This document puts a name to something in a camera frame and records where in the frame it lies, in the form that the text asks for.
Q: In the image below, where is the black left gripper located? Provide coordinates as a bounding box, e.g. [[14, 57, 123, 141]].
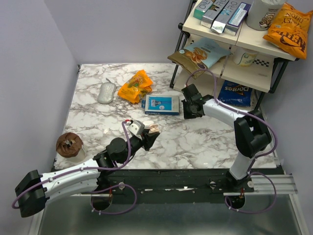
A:
[[119, 129, 159, 165]]

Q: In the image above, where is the beige small earbud case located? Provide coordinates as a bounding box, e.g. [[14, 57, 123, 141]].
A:
[[149, 124, 160, 133]]

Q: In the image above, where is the white earbud charging case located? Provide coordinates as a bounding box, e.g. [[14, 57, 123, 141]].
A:
[[143, 120, 154, 126]]

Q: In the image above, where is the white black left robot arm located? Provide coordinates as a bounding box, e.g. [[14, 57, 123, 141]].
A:
[[11, 124, 160, 218]]

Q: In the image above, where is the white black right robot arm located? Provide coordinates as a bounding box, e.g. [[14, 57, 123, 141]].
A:
[[181, 84, 272, 192]]

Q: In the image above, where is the blue Harry's razor box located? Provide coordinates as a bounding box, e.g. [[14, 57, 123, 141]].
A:
[[142, 95, 179, 116]]

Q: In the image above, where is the blue Doritos bag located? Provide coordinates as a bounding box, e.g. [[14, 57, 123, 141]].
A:
[[218, 81, 252, 107]]

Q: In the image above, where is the blue gold chips bag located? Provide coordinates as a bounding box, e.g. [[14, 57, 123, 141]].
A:
[[168, 38, 230, 79]]

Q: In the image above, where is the orange candy bag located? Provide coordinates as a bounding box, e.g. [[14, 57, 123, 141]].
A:
[[117, 70, 153, 104]]

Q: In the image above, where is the grey glitter pouch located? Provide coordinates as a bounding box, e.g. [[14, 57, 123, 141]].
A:
[[97, 78, 116, 104]]

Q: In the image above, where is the white yellow cup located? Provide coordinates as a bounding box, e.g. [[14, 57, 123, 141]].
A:
[[232, 47, 259, 67]]

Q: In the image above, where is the black beige shelf rack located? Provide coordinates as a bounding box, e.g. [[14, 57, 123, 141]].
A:
[[176, 0, 298, 109]]

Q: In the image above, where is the brown paper cupcake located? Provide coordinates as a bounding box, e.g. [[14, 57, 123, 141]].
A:
[[56, 132, 86, 163]]

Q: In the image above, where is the silver RO box middle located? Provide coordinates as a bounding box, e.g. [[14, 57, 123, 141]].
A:
[[211, 0, 240, 34]]

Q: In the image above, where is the silver ro box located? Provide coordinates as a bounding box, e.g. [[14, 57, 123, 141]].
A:
[[211, 0, 240, 34], [200, 0, 229, 28]]

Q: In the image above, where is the silver RO box left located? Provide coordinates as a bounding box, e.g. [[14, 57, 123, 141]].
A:
[[200, 0, 229, 28]]

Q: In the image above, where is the purple blue box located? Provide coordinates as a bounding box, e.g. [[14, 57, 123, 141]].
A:
[[224, 2, 251, 36]]

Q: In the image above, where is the green RO box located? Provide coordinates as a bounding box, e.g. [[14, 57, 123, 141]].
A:
[[193, 0, 215, 20]]

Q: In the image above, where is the white popcorn tub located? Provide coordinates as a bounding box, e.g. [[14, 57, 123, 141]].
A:
[[246, 0, 286, 31]]

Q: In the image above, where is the orange honey dijon chips bag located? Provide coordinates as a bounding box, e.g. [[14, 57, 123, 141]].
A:
[[263, 3, 313, 60]]

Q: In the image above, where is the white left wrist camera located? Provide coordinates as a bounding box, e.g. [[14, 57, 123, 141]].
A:
[[127, 120, 145, 136]]

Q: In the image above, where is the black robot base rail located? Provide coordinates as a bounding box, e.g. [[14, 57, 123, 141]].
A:
[[92, 169, 254, 204]]

